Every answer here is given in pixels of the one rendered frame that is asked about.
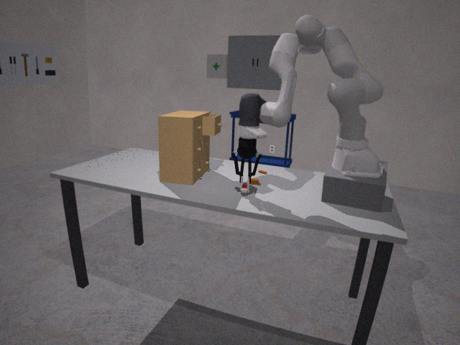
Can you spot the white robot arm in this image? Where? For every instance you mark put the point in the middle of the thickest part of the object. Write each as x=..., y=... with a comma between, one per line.
x=352, y=156

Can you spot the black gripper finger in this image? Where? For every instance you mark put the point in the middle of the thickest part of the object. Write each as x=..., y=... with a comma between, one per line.
x=234, y=154
x=250, y=173

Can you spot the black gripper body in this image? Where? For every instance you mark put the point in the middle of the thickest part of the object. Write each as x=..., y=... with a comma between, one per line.
x=247, y=143

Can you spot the small tan wooden chest of drawers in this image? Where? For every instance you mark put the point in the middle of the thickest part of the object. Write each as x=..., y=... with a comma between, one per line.
x=176, y=146

